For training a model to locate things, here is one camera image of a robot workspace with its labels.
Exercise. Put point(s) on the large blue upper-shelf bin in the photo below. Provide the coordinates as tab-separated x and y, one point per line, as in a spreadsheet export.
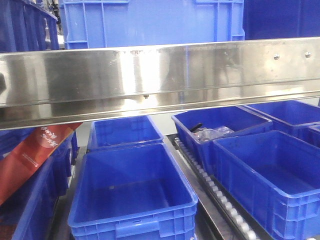
120	23

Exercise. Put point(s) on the rear middle blue bin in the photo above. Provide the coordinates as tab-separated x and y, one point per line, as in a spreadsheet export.
123	132

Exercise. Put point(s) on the blue bin with plastic bags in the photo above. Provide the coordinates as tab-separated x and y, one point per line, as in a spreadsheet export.
240	119

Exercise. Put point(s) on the clear plastic bag parts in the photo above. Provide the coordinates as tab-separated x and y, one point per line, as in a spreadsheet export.
204	134

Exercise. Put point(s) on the lower middle blue bin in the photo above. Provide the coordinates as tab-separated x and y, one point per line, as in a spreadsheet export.
135	193

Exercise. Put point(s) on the lower right blue bin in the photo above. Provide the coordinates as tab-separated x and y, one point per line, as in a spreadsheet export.
276	179

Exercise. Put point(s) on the white roller track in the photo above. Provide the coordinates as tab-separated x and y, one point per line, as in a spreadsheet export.
216	194

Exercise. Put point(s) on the far right rear blue bin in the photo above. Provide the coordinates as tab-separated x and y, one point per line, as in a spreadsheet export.
296	118

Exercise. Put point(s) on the dark blue upper-right bin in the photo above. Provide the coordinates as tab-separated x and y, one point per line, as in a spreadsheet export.
274	19

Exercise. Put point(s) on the red cardboard box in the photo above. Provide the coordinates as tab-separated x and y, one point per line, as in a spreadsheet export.
29	155

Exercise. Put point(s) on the dark blue upper-left bin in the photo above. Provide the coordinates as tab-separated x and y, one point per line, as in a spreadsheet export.
25	26

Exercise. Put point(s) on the stainless steel shelf rail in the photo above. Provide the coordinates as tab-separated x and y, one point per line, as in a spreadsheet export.
51	87

